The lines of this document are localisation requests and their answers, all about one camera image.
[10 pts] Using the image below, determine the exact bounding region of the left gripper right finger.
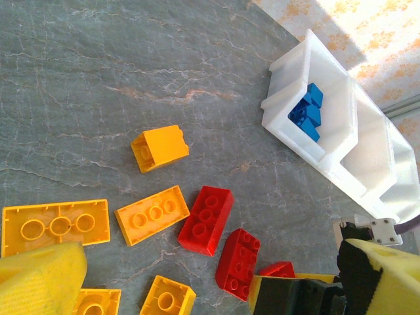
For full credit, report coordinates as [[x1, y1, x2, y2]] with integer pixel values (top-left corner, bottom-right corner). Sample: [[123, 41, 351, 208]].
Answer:
[[337, 238, 420, 315]]

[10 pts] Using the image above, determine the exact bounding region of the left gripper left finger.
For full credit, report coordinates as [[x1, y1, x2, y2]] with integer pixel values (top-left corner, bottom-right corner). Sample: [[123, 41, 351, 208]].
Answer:
[[0, 241, 89, 315]]

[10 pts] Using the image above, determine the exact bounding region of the red lego brick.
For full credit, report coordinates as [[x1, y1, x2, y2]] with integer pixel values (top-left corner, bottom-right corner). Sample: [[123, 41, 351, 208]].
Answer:
[[259, 261, 297, 279], [177, 185, 236, 257], [215, 228, 262, 302]]

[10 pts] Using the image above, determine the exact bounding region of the long yellow lego brick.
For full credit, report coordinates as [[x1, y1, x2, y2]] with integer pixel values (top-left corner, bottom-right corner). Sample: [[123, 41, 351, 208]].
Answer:
[[70, 287, 122, 315], [114, 185, 191, 247], [1, 198, 111, 259]]

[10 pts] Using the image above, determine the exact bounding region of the small yellow lego brick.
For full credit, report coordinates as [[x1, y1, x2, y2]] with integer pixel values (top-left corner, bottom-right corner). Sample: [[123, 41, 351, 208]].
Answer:
[[130, 124, 190, 174], [139, 274, 197, 315]]

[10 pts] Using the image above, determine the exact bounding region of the blue lego brick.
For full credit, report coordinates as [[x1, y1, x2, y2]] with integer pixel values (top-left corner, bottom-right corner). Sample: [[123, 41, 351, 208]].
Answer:
[[306, 106, 323, 127], [306, 82, 325, 108], [300, 121, 322, 143], [287, 98, 311, 127]]

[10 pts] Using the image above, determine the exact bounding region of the white three-compartment container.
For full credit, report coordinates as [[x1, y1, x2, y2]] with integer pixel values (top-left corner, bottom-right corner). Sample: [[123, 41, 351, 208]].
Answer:
[[261, 28, 420, 224]]

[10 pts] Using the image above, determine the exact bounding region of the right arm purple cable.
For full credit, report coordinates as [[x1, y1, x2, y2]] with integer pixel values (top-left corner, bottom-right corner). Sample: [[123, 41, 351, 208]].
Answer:
[[393, 218, 420, 234]]

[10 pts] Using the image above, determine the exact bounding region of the aluminium table edge rail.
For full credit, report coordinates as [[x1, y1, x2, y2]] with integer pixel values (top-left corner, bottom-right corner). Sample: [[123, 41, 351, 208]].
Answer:
[[382, 96, 420, 117]]

